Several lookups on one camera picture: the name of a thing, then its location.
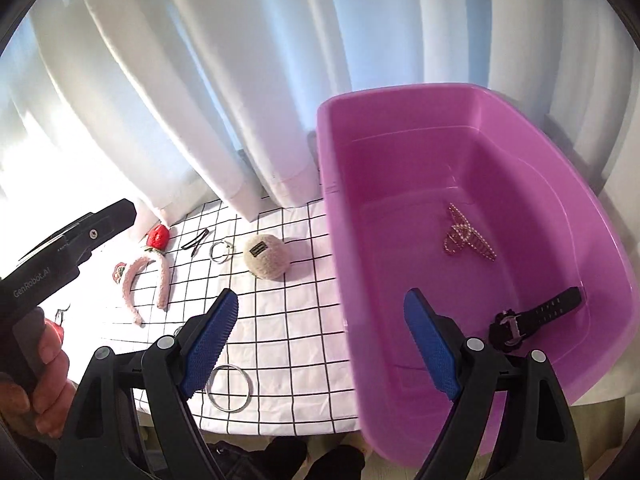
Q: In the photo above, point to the black wristwatch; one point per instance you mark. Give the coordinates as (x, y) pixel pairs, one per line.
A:
(550, 305)

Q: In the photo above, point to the pink plush headband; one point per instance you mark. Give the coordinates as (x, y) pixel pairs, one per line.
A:
(162, 285)

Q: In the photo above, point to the large silver bangle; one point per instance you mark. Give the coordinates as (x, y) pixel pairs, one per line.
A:
(249, 387)

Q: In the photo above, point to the person's black-socked foot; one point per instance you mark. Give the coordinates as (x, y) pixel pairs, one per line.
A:
(282, 457)
(340, 465)

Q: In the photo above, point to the red strawberry hair accessory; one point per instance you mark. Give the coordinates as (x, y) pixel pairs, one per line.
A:
(157, 237)

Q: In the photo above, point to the white curtain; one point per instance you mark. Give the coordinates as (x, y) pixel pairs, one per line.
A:
(200, 85)

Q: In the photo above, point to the person's left hand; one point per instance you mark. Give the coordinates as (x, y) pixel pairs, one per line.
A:
(52, 375)

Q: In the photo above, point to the black hair clip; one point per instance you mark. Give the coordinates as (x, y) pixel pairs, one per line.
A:
(200, 236)

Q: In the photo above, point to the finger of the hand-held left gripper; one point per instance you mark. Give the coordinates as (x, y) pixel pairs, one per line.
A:
(100, 222)

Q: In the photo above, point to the beige plush ball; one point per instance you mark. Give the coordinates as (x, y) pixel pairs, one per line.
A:
(267, 260)

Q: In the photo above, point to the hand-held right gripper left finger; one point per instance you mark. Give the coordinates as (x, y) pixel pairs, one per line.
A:
(210, 345)

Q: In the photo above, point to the pink plastic basin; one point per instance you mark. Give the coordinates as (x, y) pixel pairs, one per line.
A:
(400, 185)

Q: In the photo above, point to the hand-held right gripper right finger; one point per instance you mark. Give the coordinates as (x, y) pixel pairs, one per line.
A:
(430, 350)

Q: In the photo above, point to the pearl hair claw clip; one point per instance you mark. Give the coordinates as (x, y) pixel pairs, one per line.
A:
(460, 235)

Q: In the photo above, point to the white checkered tablecloth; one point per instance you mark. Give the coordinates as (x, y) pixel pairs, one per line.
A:
(290, 335)

